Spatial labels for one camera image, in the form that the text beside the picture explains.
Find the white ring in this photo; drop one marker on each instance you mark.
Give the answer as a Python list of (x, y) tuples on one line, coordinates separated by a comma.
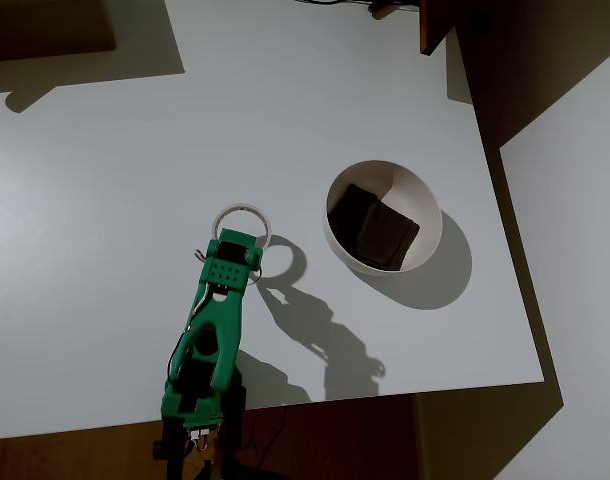
[(245, 206)]

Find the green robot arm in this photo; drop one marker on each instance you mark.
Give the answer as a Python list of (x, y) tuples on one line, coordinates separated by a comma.
[(225, 320)]

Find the dark folded cloth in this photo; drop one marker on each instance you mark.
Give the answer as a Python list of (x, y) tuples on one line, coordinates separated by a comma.
[(375, 230)]

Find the black table clamp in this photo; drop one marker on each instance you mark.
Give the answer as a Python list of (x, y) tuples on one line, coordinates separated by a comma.
[(230, 440)]

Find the beige round bowl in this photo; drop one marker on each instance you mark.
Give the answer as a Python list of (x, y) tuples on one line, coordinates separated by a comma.
[(427, 210)]

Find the dark flat object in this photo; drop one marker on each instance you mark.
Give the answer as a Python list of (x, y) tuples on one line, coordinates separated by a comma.
[(45, 25)]

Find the brown wooden board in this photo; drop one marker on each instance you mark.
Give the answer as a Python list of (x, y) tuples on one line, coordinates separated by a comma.
[(432, 25)]

